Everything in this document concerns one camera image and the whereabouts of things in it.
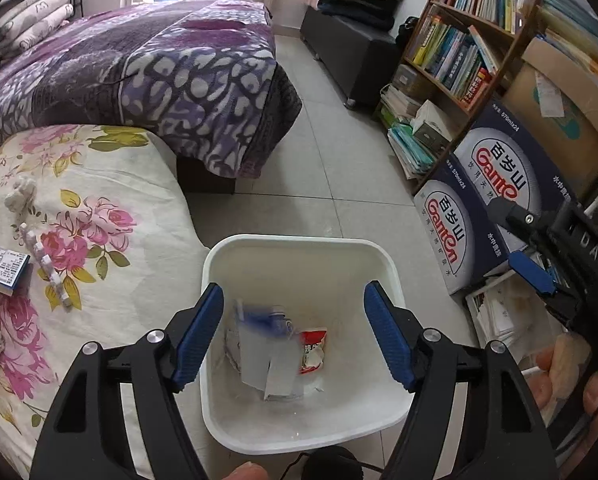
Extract white foam puzzle strip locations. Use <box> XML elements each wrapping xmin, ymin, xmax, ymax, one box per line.
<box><xmin>18</xmin><ymin>222</ymin><xmax>72</xmax><ymax>310</ymax></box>

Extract blue and white medicine box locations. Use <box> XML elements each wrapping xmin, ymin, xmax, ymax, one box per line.
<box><xmin>0</xmin><ymin>247</ymin><xmax>30</xmax><ymax>297</ymax></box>

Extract clear plastic water bottle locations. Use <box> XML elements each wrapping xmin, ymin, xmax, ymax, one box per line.
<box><xmin>235</xmin><ymin>300</ymin><xmax>302</xmax><ymax>401</ymax></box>

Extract red snack bag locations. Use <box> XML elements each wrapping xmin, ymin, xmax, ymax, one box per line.
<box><xmin>300</xmin><ymin>328</ymin><xmax>327</xmax><ymax>375</ymax></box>

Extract white plastic trash bin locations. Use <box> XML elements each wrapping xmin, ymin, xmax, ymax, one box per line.
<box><xmin>199</xmin><ymin>235</ymin><xmax>412</xmax><ymax>455</ymax></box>

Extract person's right hand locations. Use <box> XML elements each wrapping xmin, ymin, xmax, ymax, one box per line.
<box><xmin>523</xmin><ymin>333</ymin><xmax>598</xmax><ymax>434</ymax></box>

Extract person's left hand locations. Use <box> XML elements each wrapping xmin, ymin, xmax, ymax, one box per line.
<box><xmin>223</xmin><ymin>462</ymin><xmax>270</xmax><ymax>480</ymax></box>

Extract navy Ganten water carton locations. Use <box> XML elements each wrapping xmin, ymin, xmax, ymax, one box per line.
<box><xmin>414</xmin><ymin>155</ymin><xmax>508</xmax><ymax>294</ymax></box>

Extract floral cream blanket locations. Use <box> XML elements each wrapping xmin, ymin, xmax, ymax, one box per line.
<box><xmin>0</xmin><ymin>125</ymin><xmax>207</xmax><ymax>477</ymax></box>

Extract brown cardboard box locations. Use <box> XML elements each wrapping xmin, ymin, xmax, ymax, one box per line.
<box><xmin>503</xmin><ymin>38</ymin><xmax>598</xmax><ymax>197</ymax></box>

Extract wooden bookshelf with books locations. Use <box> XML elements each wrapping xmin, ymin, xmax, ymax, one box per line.
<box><xmin>396</xmin><ymin>0</ymin><xmax>598</xmax><ymax>186</ymax></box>

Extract crumpled white tissue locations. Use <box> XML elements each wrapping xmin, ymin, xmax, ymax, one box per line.
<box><xmin>4</xmin><ymin>177</ymin><xmax>37</xmax><ymax>214</ymax></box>

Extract black low bench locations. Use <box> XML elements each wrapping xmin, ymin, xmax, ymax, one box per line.
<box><xmin>300</xmin><ymin>0</ymin><xmax>403</xmax><ymax>113</ymax></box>

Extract purple patterned bed quilt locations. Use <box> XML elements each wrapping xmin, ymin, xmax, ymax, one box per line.
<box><xmin>0</xmin><ymin>0</ymin><xmax>302</xmax><ymax>179</ymax></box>

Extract folded floral pillows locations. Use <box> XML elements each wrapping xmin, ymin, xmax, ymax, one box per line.
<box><xmin>0</xmin><ymin>0</ymin><xmax>74</xmax><ymax>58</ymax></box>

